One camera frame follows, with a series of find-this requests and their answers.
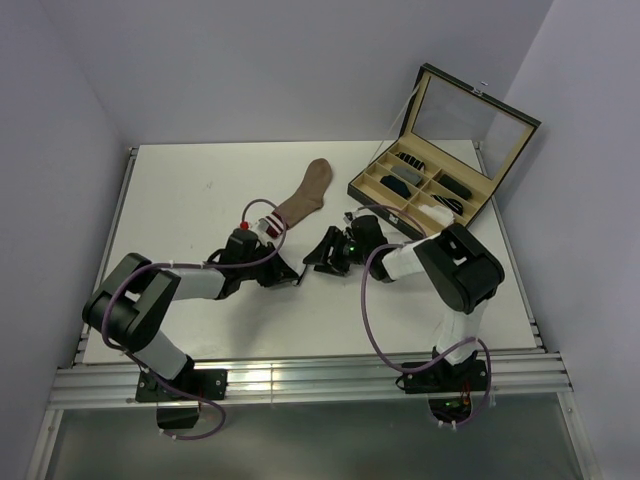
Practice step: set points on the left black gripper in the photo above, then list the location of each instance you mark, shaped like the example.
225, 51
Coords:
279, 271

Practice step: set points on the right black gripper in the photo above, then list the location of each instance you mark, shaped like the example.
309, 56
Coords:
319, 256

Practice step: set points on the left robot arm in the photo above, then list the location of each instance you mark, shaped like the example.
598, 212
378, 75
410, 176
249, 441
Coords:
129, 306

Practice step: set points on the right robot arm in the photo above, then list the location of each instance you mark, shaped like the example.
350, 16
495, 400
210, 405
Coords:
460, 268

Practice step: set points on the grey rolled sock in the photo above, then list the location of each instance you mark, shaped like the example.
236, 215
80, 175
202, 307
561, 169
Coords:
407, 175

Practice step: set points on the white rolled sock in box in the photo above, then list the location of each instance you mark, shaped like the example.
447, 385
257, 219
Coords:
438, 213

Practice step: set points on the black white striped rolled sock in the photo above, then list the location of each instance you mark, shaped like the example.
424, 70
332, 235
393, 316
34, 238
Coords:
412, 161

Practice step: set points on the dark striped rolled sock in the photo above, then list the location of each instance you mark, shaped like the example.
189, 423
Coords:
451, 203

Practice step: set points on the black compartment storage box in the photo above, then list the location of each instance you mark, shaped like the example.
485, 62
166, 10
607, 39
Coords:
457, 130

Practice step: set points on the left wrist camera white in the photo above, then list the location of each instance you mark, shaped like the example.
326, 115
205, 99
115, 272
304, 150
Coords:
262, 227

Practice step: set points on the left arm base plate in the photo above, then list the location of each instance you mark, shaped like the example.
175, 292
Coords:
209, 384

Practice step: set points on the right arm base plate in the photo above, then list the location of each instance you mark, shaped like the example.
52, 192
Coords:
469, 376

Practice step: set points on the aluminium frame rail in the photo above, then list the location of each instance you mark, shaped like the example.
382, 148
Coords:
300, 381

